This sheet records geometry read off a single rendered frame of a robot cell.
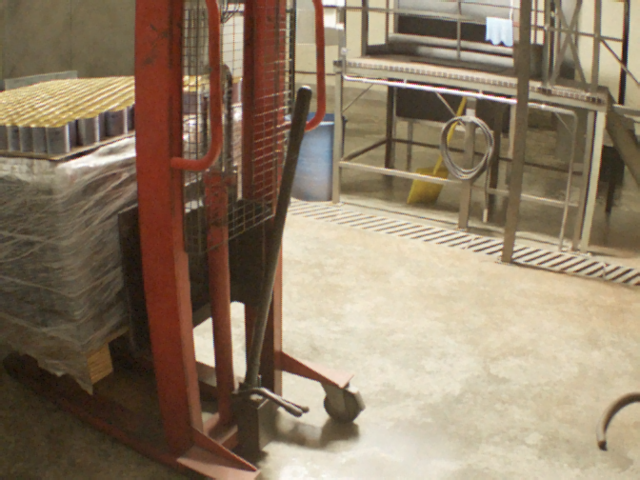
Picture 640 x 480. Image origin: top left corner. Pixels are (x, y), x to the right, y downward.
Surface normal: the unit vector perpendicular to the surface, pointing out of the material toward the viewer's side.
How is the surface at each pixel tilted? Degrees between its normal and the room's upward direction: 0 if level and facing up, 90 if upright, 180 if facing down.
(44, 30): 90
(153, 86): 90
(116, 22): 90
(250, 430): 90
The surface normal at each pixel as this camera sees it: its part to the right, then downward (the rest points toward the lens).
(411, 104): -0.48, 0.30
